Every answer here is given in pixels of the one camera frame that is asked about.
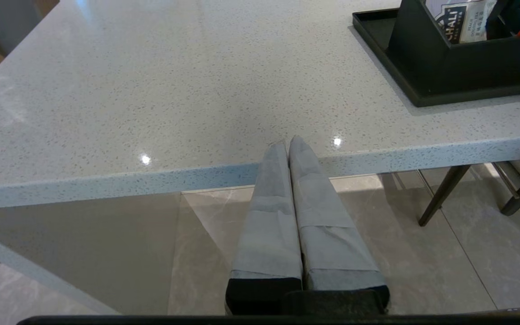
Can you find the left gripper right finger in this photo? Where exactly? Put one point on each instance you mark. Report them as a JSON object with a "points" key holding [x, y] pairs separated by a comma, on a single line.
{"points": [[327, 234]]}

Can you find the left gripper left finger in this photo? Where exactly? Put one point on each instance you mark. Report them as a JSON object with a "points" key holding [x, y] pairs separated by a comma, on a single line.
{"points": [[269, 234]]}

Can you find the white tea bag packet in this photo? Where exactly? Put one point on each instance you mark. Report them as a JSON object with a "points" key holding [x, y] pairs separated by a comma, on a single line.
{"points": [[458, 20]]}

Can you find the black serving tray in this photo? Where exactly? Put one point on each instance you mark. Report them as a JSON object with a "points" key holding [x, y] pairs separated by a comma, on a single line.
{"points": [[377, 40]]}

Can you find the black divided organizer box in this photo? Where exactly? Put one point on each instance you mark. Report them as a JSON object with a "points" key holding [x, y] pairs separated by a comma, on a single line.
{"points": [[445, 63]]}

